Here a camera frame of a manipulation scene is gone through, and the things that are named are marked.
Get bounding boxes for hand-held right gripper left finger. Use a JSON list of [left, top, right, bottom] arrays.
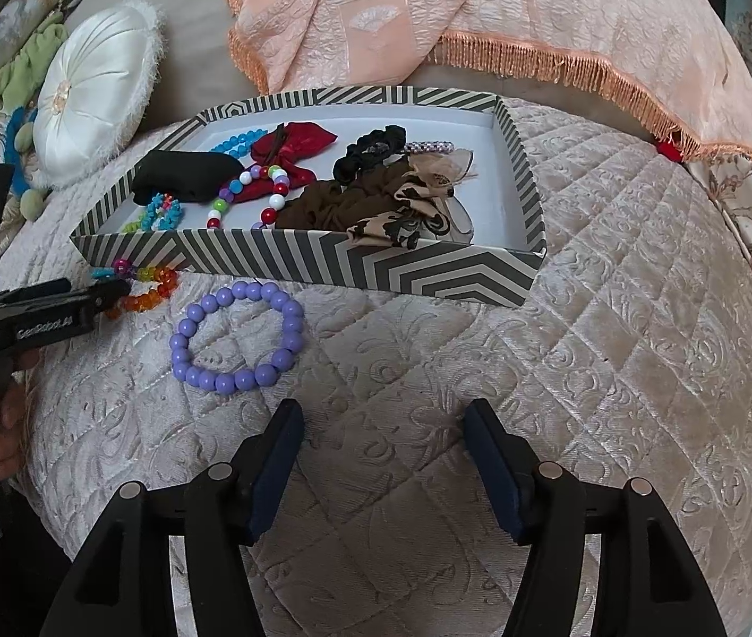
[[47, 398, 305, 637]]

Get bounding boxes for purple bead bracelet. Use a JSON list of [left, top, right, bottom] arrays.
[[170, 280, 306, 394]]

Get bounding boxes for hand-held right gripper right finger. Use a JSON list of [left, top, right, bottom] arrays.
[[464, 398, 729, 637]]

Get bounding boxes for blue plush tieback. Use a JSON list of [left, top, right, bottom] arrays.
[[3, 106, 53, 221]]

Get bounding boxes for large multicolour bead bracelet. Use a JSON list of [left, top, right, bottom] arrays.
[[207, 162, 292, 230]]

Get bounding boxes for rainbow crystal bracelet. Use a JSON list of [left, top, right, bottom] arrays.
[[90, 259, 180, 320]]

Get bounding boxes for red satin bow clip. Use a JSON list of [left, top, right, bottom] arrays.
[[230, 120, 338, 204]]

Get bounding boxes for black scrunchie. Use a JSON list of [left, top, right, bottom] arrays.
[[332, 125, 410, 184]]

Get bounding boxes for beige sofa backrest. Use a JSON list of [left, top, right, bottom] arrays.
[[64, 0, 272, 147]]

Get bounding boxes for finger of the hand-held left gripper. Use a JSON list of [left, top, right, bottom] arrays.
[[0, 277, 74, 313], [0, 280, 133, 323]]

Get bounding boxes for green plush toy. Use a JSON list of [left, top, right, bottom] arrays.
[[0, 22, 72, 111]]

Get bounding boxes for peach fringed blanket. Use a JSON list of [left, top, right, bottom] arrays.
[[222, 0, 752, 179]]

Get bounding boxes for small pink teal bracelet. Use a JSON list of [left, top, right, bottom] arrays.
[[124, 192, 184, 234]]

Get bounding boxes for brown scrunchie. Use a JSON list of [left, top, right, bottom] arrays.
[[276, 165, 418, 230]]

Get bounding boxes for beige patterned bow clip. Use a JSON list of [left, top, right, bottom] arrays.
[[346, 148, 481, 252]]

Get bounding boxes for grey white striped box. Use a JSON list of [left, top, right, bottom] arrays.
[[71, 86, 547, 307]]

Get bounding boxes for black cloth pouch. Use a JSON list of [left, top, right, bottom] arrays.
[[132, 151, 245, 204]]

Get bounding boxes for white round satin cushion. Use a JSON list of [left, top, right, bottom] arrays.
[[35, 3, 166, 188]]

